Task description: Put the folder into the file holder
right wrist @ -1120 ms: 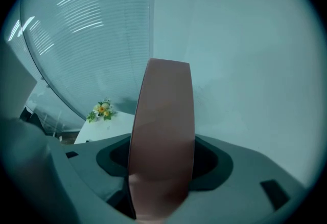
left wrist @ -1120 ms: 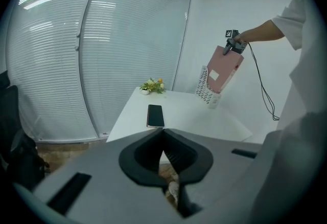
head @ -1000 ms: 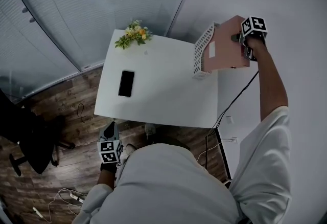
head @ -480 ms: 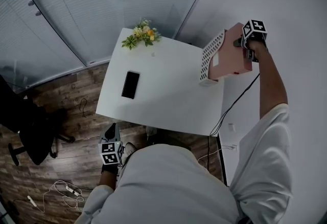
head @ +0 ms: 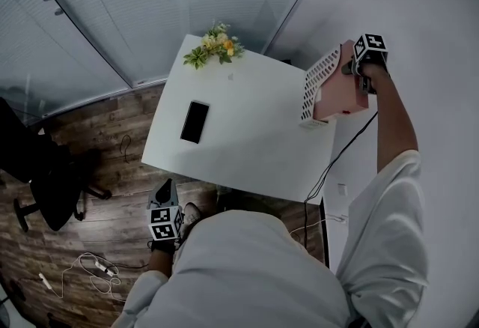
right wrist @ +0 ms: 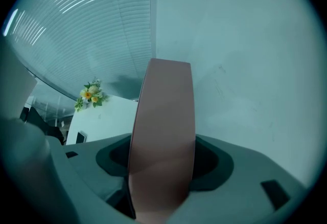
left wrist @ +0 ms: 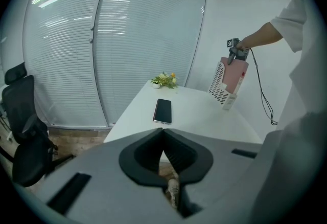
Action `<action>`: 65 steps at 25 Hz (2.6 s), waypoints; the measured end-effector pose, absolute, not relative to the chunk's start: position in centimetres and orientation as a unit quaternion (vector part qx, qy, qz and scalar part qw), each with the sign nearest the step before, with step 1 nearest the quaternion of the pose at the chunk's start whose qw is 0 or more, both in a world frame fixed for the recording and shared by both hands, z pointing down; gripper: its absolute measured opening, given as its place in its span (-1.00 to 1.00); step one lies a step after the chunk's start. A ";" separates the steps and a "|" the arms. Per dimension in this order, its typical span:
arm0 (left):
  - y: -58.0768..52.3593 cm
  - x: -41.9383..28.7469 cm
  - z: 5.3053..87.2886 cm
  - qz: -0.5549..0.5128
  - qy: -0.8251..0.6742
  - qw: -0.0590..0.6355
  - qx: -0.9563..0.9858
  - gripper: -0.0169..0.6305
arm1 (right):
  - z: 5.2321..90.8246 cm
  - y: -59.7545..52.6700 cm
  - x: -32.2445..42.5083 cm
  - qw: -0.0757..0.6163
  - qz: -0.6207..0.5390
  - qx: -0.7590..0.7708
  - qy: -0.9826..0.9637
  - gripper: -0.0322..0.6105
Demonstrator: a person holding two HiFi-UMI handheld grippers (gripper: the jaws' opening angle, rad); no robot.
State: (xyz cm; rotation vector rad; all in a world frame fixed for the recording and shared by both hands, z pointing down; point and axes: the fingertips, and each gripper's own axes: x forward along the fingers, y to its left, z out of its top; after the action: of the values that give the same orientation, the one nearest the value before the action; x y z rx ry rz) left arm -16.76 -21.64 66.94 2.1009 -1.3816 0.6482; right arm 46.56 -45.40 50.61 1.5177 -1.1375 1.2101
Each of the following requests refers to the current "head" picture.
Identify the thin white charger cable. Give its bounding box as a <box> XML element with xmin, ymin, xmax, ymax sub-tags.
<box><xmin>289</xmin><ymin>214</ymin><xmax>340</xmax><ymax>237</ymax></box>

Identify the person's left hand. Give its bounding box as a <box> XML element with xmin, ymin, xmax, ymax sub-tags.
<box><xmin>147</xmin><ymin>237</ymin><xmax>177</xmax><ymax>256</ymax></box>

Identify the person's left shoe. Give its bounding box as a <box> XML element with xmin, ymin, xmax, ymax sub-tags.
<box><xmin>182</xmin><ymin>201</ymin><xmax>204</xmax><ymax>225</ymax></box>

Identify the long white floor cable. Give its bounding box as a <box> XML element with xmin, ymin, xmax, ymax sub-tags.
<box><xmin>38</xmin><ymin>252</ymin><xmax>127</xmax><ymax>304</ymax></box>

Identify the white power strip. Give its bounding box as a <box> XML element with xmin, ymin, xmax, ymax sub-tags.
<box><xmin>92</xmin><ymin>260</ymin><xmax>118</xmax><ymax>278</ymax></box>

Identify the pink file box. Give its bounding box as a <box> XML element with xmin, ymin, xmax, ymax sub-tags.
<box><xmin>312</xmin><ymin>39</ymin><xmax>370</xmax><ymax>123</ymax></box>

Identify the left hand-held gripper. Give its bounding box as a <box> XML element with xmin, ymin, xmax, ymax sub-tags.
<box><xmin>145</xmin><ymin>178</ymin><xmax>185</xmax><ymax>241</ymax></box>

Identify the black power strip cable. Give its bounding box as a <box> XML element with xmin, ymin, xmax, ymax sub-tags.
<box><xmin>112</xmin><ymin>261</ymin><xmax>150</xmax><ymax>270</ymax></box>

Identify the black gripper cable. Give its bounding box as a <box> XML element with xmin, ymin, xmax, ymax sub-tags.
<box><xmin>302</xmin><ymin>110</ymin><xmax>379</xmax><ymax>249</ymax></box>

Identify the white table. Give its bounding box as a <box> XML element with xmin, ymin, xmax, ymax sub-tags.
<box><xmin>141</xmin><ymin>33</ymin><xmax>338</xmax><ymax>204</ymax></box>

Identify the person's left forearm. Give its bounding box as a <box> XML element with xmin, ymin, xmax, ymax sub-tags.
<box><xmin>147</xmin><ymin>250</ymin><xmax>175</xmax><ymax>278</ymax></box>

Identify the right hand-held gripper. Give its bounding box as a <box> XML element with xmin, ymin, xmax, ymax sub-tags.
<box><xmin>341</xmin><ymin>33</ymin><xmax>389</xmax><ymax>96</ymax></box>

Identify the person's white sweatshirt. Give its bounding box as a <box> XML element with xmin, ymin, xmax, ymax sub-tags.
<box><xmin>111</xmin><ymin>148</ymin><xmax>430</xmax><ymax>328</ymax></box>

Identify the white mesh file holder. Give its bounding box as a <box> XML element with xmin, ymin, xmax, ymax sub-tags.
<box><xmin>299</xmin><ymin>43</ymin><xmax>344</xmax><ymax>130</ymax></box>

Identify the black office chair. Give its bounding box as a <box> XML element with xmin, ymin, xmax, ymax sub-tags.
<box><xmin>0</xmin><ymin>96</ymin><xmax>114</xmax><ymax>234</ymax></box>

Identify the black smartphone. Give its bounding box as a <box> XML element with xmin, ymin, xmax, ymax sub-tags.
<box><xmin>179</xmin><ymin>100</ymin><xmax>211</xmax><ymax>145</ymax></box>

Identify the person's right forearm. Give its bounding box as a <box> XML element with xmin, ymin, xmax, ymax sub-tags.
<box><xmin>368</xmin><ymin>70</ymin><xmax>420</xmax><ymax>174</ymax></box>

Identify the yellow and green flower bouquet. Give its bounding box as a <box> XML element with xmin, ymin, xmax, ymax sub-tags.
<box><xmin>182</xmin><ymin>20</ymin><xmax>246</xmax><ymax>70</ymax></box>

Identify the small black cable loop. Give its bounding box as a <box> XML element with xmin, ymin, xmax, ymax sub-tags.
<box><xmin>119</xmin><ymin>134</ymin><xmax>133</xmax><ymax>165</ymax></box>

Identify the person's right hand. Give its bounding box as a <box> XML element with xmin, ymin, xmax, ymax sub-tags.
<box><xmin>359</xmin><ymin>62</ymin><xmax>391</xmax><ymax>91</ymax></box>

